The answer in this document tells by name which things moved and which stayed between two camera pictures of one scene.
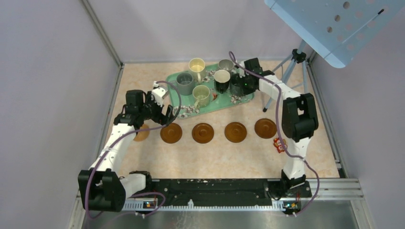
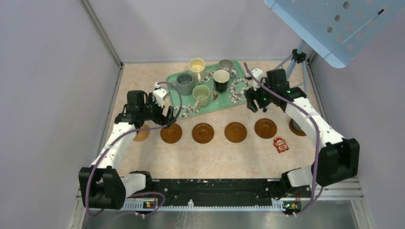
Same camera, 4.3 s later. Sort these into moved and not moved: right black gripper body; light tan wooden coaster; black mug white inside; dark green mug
Moved: right black gripper body; dark green mug
Not moved: black mug white inside; light tan wooden coaster
